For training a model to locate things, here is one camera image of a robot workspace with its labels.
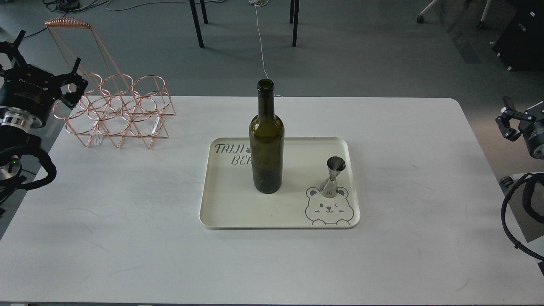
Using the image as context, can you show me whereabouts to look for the black equipment case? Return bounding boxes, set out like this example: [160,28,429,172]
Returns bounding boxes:
[492,0,544,71]

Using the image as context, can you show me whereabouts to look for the cream bear serving tray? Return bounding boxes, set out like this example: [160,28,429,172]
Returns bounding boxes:
[199,137,361,230]

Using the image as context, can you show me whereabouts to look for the black braided right cable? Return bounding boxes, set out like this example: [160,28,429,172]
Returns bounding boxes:
[501,172,544,261]

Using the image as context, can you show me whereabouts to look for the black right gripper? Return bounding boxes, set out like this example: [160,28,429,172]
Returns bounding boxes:
[495,96,544,159]

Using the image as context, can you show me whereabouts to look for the black table legs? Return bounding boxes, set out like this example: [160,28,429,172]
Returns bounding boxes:
[189,0,300,48]

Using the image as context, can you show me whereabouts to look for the black floor cables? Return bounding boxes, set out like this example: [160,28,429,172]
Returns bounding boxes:
[21,0,111,39]

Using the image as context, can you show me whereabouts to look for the steel double jigger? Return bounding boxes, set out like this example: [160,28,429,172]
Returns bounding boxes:
[318,156,346,199]

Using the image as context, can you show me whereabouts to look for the white office chair base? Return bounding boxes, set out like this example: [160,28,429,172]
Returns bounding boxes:
[416,0,493,29]

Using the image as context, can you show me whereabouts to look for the copper wire wine rack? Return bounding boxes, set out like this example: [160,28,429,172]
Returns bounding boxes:
[45,17,176,149]

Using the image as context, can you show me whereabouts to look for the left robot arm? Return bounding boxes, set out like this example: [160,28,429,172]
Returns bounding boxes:
[0,30,89,203]

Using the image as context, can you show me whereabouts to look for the dark green wine bottle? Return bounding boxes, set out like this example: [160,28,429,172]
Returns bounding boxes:
[249,78,284,194]

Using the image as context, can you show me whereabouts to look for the white floor cable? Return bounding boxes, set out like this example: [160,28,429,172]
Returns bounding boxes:
[248,0,284,98]

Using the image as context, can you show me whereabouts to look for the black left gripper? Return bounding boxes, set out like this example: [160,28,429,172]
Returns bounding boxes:
[0,29,89,128]

